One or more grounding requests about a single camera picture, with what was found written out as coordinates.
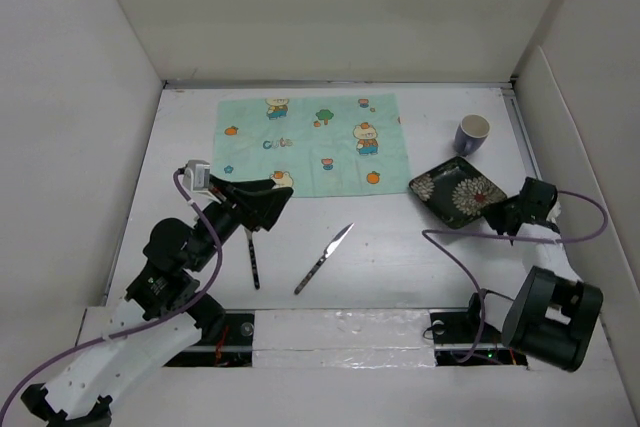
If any purple cup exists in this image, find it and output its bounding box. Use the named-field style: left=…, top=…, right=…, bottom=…
left=453, top=114, right=491, bottom=157

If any green cartoon print cloth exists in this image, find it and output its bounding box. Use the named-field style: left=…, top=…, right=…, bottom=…
left=211, top=94, right=410, bottom=198

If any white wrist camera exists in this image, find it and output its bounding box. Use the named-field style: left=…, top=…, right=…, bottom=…
left=182, top=159, right=210, bottom=195
left=546, top=201, right=561, bottom=224

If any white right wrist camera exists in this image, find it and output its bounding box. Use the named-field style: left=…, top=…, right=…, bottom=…
left=546, top=201, right=561, bottom=224

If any silver fork with patterned handle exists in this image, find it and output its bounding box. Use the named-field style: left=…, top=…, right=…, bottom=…
left=245, top=228, right=261, bottom=290

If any knife with patterned handle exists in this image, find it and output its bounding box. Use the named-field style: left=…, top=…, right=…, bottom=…
left=294, top=223, right=354, bottom=295

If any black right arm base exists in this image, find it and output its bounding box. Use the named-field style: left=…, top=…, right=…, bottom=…
left=422, top=293, right=529, bottom=367

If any black floral rectangular plate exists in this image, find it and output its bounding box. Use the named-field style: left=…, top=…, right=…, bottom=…
left=409, top=156, right=507, bottom=230

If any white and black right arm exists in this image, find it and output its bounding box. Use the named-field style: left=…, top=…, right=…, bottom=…
left=484, top=177, right=609, bottom=372

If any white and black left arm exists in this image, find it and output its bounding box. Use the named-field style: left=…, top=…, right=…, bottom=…
left=17, top=176, right=294, bottom=426

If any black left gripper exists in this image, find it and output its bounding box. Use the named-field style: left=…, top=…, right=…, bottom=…
left=188, top=174, right=293, bottom=270

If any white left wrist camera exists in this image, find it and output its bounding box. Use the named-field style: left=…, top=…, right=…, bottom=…
left=182, top=159, right=210, bottom=195

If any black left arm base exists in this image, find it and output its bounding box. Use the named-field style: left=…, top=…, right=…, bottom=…
left=165, top=310, right=255, bottom=368

